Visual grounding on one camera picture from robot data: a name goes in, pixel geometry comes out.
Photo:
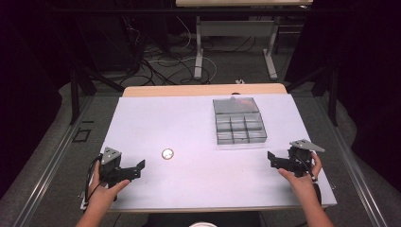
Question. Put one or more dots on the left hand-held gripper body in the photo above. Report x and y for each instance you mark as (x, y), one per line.
(111, 166)

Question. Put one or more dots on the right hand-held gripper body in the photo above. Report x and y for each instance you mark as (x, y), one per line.
(299, 157)

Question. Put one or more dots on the person's left hand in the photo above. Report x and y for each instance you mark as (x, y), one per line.
(104, 189)

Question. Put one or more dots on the person's right hand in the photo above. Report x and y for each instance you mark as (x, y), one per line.
(303, 181)

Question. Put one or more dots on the small round silver disc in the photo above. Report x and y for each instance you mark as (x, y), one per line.
(167, 153)

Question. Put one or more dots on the clear plastic compartment box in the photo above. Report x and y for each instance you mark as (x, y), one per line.
(239, 121)

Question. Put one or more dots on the white table mat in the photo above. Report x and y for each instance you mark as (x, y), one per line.
(201, 176)

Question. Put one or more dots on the black metal stand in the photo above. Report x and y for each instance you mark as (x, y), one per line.
(329, 91)
(77, 91)

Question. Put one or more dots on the person's dark clothing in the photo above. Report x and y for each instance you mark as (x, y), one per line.
(205, 218)

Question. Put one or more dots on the white round object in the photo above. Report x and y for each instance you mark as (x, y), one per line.
(202, 224)

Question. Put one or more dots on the white metal-legged desk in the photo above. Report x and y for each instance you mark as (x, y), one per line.
(236, 28)

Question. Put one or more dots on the aluminium floor rail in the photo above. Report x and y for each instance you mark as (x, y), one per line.
(356, 164)
(47, 167)

